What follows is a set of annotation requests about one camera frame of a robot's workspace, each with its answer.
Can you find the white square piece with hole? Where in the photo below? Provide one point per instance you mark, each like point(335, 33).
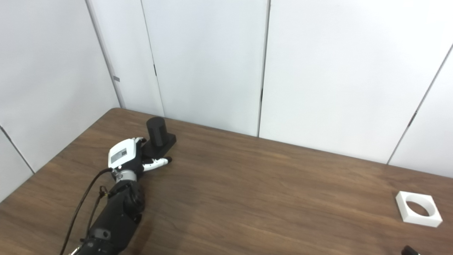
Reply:
point(403, 209)

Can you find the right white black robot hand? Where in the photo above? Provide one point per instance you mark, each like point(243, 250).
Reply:
point(410, 250)

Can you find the black peg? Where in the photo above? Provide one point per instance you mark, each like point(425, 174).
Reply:
point(157, 136)

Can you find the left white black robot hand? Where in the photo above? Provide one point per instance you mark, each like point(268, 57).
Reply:
point(122, 154)

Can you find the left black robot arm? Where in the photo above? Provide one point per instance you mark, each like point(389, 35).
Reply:
point(116, 216)

